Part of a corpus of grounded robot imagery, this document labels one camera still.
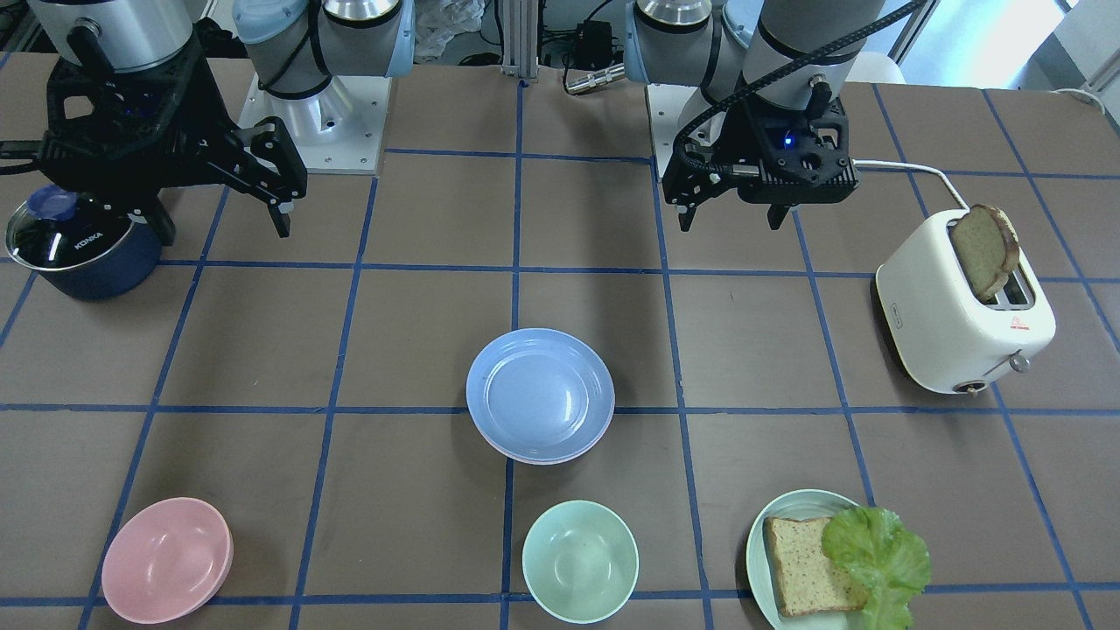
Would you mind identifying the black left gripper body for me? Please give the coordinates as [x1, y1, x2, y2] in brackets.
[661, 87, 858, 209]

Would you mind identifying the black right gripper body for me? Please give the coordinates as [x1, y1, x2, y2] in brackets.
[3, 35, 307, 214]

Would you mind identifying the blue plate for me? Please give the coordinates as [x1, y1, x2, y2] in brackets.
[465, 328, 615, 424]

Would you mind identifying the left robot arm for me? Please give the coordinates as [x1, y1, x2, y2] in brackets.
[624, 1, 892, 231]

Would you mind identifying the blue saucepan with lid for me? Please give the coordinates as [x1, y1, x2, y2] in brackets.
[4, 184, 164, 302]

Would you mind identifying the white toaster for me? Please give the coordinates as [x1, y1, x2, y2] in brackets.
[872, 210, 1056, 395]

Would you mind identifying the bread slice in toaster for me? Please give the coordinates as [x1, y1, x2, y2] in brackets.
[949, 204, 1021, 303]

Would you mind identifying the green plate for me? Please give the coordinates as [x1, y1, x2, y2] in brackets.
[745, 489, 865, 629]

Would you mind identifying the pink bowl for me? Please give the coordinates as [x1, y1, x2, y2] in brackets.
[101, 497, 235, 626]

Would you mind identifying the green bowl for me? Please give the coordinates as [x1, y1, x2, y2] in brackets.
[521, 500, 641, 626]

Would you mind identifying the bread slice on plate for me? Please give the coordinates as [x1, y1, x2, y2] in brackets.
[764, 517, 869, 617]

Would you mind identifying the green lettuce leaf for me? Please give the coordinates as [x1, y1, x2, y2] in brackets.
[822, 507, 932, 629]

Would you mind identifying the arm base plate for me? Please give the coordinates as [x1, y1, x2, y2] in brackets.
[237, 76, 393, 176]
[647, 84, 711, 180]

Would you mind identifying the white toaster power cord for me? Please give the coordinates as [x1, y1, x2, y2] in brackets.
[853, 159, 970, 213]

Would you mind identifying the aluminium frame post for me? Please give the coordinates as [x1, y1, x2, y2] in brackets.
[493, 1, 541, 82]

